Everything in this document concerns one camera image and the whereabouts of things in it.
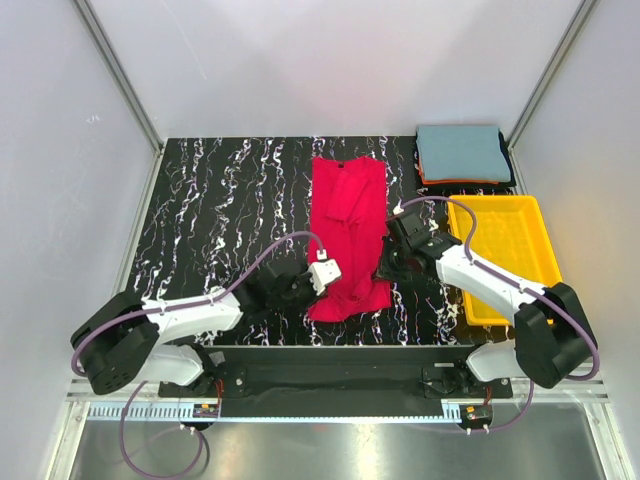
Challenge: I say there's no red polo shirt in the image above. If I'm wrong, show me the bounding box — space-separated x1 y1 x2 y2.
309 157 391 323

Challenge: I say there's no folded dark navy shirt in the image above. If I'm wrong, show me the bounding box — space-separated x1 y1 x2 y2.
491 127 516 189

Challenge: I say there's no right aluminium frame post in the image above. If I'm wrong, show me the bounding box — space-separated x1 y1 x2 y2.
507 0 601 149

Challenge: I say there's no aluminium frame post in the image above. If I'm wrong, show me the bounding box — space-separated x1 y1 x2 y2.
507 0 601 149
69 0 166 156

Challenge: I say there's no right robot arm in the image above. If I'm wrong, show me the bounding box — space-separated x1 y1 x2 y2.
376 211 600 389

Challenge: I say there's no slotted cable duct rail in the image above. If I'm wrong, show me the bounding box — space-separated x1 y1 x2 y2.
87 402 464 425

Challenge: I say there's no left aluminium frame post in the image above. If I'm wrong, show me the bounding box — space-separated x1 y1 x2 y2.
69 0 166 156

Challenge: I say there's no yellow plastic bin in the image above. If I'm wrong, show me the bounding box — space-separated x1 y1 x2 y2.
447 195 563 327

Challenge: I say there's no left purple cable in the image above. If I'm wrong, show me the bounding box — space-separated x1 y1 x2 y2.
72 231 326 476

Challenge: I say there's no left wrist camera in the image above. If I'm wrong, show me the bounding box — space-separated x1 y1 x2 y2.
308 251 342 296

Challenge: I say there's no folded grey-blue shirt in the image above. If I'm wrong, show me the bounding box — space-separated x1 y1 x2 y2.
416 125 497 180

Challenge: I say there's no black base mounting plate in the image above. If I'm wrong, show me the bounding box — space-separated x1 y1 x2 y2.
158 346 513 415

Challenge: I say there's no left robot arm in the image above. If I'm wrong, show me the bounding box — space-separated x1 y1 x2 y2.
70 259 341 395

